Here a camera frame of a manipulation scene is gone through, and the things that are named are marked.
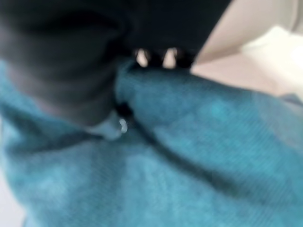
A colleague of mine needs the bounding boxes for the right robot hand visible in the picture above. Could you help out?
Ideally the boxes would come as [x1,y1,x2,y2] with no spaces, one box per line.
[0,0,232,142]

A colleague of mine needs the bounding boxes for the teal blue cushion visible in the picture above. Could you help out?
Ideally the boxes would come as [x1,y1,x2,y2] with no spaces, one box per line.
[0,59,303,227]

